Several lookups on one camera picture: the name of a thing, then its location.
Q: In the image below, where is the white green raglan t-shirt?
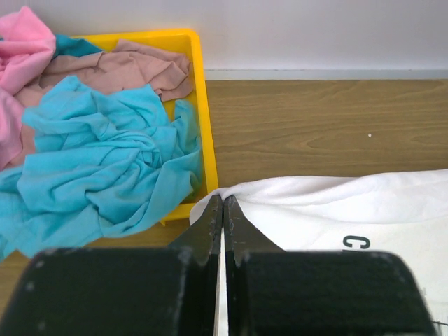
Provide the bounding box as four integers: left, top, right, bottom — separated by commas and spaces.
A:
188, 168, 448, 325

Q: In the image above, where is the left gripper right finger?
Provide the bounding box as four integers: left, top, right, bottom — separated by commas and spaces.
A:
223, 197, 436, 335

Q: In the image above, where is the mauve t-shirt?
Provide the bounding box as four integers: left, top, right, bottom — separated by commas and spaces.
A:
4, 40, 193, 168

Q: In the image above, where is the pink t-shirt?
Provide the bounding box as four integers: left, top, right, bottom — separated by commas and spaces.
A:
1, 6, 56, 168

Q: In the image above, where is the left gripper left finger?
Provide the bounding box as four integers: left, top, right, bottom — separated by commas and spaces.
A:
1, 195, 223, 335

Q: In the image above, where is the yellow plastic bin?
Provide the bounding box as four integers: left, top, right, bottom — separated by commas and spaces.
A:
79, 29, 218, 224

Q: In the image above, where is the cyan t-shirt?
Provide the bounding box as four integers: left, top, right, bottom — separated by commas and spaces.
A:
1, 35, 202, 258

